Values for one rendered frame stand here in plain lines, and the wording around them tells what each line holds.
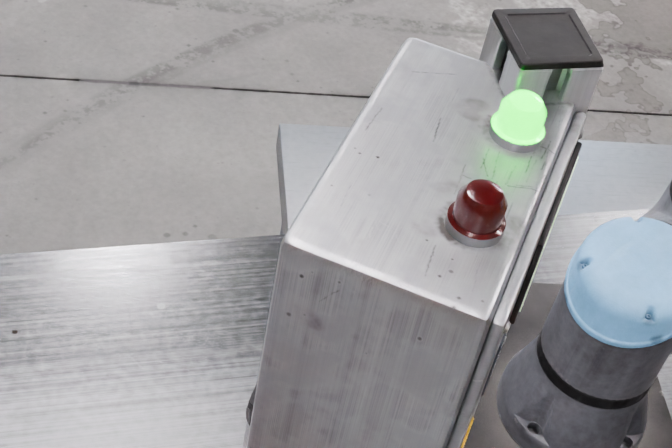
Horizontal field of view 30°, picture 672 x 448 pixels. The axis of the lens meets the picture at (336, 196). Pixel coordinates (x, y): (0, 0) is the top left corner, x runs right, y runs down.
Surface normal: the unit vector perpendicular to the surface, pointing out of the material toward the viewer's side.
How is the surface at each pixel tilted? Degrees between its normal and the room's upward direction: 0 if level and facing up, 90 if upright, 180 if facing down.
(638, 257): 7
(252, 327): 0
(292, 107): 0
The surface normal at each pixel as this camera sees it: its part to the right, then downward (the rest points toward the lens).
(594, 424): 0.05, 0.45
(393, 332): -0.36, 0.61
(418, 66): 0.14, -0.72
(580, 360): -0.64, 0.44
